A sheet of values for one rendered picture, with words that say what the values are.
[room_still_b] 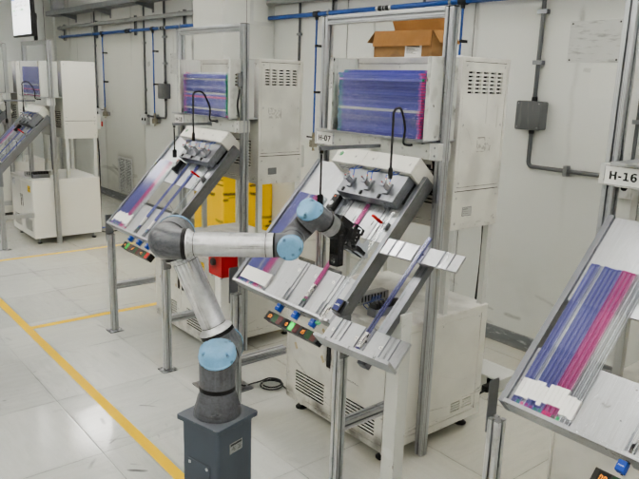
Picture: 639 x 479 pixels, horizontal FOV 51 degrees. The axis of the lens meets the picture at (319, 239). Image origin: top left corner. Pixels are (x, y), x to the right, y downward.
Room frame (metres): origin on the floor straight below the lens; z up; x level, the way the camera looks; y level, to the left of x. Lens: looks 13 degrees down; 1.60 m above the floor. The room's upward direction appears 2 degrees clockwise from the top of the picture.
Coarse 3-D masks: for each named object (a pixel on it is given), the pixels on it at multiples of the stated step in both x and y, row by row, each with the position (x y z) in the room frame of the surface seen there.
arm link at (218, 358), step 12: (204, 348) 1.97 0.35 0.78; (216, 348) 1.97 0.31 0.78; (228, 348) 1.97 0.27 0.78; (204, 360) 1.93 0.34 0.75; (216, 360) 1.92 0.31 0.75; (228, 360) 1.94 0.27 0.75; (204, 372) 1.93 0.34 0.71; (216, 372) 1.92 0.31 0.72; (228, 372) 1.94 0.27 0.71; (204, 384) 1.93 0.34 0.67; (216, 384) 1.92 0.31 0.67; (228, 384) 1.94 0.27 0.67
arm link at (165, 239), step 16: (160, 224) 2.02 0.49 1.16; (176, 224) 2.04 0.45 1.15; (160, 240) 1.96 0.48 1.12; (176, 240) 1.95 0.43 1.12; (192, 240) 1.96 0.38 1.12; (208, 240) 1.95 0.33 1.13; (224, 240) 1.95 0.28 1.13; (240, 240) 1.95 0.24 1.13; (256, 240) 1.95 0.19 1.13; (272, 240) 1.95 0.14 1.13; (288, 240) 1.93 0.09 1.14; (160, 256) 1.98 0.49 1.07; (176, 256) 1.95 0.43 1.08; (192, 256) 1.97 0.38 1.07; (208, 256) 1.97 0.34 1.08; (224, 256) 1.97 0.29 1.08; (240, 256) 1.96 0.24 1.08; (256, 256) 1.96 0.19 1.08; (272, 256) 1.96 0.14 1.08; (288, 256) 1.93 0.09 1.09
